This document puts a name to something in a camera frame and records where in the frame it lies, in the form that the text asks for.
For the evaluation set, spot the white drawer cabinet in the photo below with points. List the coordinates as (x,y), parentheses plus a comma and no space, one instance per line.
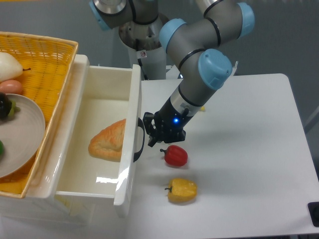
(41,201)

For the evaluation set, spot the black corner object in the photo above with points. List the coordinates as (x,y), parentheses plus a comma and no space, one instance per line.
(313,208)

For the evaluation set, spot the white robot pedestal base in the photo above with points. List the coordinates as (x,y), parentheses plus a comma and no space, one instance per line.
(147,59)

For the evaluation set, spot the green vegetable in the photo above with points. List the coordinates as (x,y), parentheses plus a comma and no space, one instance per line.
(1,149)

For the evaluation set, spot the yellow bell pepper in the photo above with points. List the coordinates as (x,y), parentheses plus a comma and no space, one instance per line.
(181,190)

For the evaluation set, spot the dark purple eggplant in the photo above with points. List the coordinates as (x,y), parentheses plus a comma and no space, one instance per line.
(8,107)

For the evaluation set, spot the white top drawer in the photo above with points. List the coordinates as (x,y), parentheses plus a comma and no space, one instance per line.
(110,95)

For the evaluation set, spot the red bell pepper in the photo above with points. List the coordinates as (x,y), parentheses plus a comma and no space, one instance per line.
(175,156)

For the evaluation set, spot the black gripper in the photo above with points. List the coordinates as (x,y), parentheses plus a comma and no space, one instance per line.
(169,121)

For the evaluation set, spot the grey round plate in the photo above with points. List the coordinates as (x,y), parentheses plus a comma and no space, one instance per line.
(21,134)

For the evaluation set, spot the yellow woven basket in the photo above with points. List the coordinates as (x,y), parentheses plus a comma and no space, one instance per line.
(50,60)

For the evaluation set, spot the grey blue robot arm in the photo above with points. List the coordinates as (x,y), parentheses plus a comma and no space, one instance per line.
(192,47)

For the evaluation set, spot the white pear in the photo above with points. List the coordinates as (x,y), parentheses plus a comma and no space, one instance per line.
(10,68)

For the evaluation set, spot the orange bread pastry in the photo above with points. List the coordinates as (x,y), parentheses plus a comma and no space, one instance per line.
(108,143)

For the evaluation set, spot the orange pink egg fruit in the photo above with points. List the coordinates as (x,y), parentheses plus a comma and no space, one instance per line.
(11,87)

